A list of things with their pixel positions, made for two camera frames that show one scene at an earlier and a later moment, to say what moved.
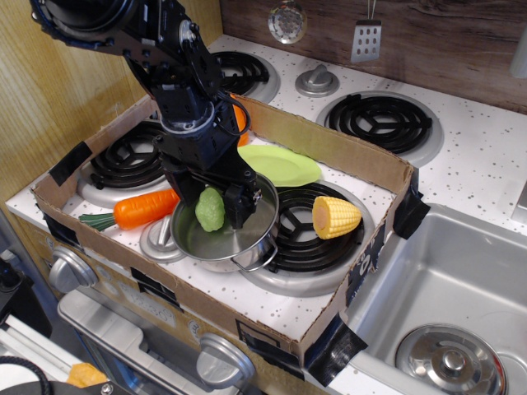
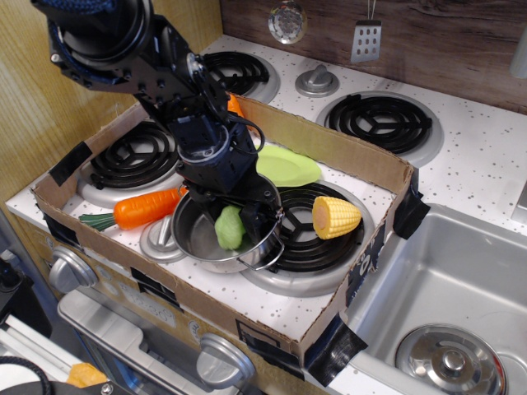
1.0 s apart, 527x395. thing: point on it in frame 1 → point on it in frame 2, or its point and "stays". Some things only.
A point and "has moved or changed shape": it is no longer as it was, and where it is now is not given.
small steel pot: x=229 y=248 stays
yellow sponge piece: x=85 y=374 stays
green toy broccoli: x=210 y=210 has moved or changed shape
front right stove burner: x=305 y=264 stays
